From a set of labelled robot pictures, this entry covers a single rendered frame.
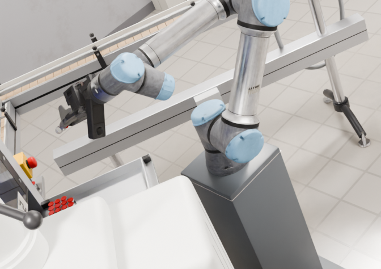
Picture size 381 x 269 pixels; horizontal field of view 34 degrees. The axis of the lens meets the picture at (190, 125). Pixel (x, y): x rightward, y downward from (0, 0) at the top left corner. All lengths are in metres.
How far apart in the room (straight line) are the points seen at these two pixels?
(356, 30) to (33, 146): 2.28
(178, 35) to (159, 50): 0.07
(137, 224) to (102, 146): 2.12
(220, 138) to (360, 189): 1.23
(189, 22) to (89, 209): 1.01
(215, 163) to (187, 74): 2.19
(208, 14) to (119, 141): 1.29
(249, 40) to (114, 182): 0.68
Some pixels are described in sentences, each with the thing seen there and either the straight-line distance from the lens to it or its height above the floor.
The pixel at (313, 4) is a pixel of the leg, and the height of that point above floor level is 0.72.
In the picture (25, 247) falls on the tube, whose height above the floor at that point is 1.62.
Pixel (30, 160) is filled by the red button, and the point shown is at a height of 1.01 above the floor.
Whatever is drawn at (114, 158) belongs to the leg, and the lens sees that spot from 3.04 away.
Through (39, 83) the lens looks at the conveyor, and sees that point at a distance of 2.78.
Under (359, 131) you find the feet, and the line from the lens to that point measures 3.13.
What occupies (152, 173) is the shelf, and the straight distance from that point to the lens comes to 2.03.
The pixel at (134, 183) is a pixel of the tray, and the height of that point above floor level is 0.88.
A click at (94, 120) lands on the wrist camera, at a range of 1.70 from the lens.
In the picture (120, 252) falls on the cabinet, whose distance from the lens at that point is 0.84.
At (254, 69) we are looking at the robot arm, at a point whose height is 1.16.
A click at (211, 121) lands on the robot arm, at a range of 1.91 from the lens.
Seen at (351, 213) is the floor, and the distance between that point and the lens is 2.87.
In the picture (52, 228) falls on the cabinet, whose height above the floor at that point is 1.58.
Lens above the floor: 2.11
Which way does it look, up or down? 35 degrees down
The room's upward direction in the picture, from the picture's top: 25 degrees counter-clockwise
